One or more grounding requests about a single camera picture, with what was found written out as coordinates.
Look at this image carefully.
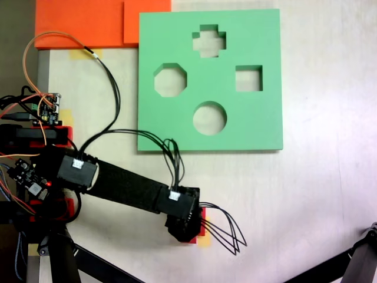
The black USB cable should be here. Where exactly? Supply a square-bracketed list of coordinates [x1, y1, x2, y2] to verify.
[0, 111, 32, 120]

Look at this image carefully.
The blue braided cable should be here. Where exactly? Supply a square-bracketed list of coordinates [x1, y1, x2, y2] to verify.
[14, 231, 24, 281]

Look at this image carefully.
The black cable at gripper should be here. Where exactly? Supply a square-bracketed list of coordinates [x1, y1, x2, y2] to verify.
[199, 202, 248, 256]

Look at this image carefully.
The yellow tape marker with line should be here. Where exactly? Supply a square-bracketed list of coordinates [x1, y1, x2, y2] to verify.
[197, 216, 211, 248]

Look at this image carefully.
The black clamp bar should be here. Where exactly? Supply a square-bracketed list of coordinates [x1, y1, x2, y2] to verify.
[0, 125, 58, 141]

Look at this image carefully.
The black tripod leg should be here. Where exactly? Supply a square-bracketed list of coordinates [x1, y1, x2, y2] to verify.
[38, 229, 82, 283]
[343, 221, 377, 283]

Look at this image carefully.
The large orange flat block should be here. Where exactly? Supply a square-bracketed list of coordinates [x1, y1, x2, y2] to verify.
[34, 0, 141, 50]

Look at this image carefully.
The black cable between arm motors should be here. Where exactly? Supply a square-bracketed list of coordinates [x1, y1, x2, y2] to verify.
[81, 129, 186, 194]

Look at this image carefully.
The green shape sorter board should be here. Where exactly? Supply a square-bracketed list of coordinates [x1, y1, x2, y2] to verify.
[137, 8, 284, 154]

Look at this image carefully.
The red cross columnar block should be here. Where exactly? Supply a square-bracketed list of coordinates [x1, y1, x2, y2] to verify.
[180, 207, 207, 245]

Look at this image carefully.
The short orange wire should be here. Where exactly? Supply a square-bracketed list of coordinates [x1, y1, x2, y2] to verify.
[38, 97, 48, 147]

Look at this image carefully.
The black cable joined to orange wire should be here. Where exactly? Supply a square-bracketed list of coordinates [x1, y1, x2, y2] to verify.
[78, 45, 121, 154]

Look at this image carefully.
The grey metal table rail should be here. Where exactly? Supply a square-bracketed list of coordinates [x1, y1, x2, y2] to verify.
[37, 49, 50, 95]

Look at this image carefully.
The red printed base bracket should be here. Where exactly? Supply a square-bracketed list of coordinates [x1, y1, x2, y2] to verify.
[29, 125, 74, 148]
[29, 198, 75, 222]

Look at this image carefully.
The long orange wire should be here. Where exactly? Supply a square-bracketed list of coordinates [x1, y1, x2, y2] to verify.
[22, 31, 89, 103]

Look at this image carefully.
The circuit board with green terminal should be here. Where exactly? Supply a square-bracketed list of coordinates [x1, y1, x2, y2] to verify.
[37, 93, 62, 125]

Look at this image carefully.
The black circuit board with inductor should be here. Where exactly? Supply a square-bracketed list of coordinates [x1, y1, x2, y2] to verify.
[7, 158, 51, 202]

